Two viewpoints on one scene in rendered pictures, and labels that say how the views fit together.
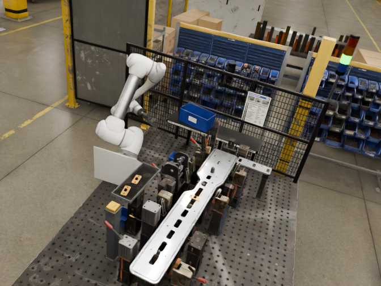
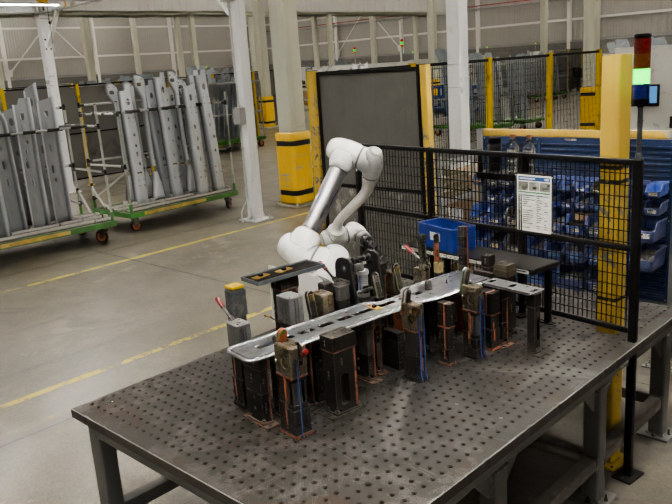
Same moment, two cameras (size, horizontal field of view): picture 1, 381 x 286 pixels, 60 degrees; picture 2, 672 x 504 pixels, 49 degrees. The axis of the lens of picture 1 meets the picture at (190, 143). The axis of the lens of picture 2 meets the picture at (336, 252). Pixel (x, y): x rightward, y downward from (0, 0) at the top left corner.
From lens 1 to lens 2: 1.95 m
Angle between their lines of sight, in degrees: 35
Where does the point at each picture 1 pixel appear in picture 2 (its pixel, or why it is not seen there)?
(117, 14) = (381, 130)
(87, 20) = not seen: hidden behind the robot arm
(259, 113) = (540, 210)
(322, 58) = (610, 87)
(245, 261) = (444, 409)
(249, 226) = (486, 379)
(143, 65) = (346, 151)
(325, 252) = not seen: outside the picture
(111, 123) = (297, 234)
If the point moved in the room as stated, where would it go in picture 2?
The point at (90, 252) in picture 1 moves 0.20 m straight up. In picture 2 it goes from (218, 379) to (213, 337)
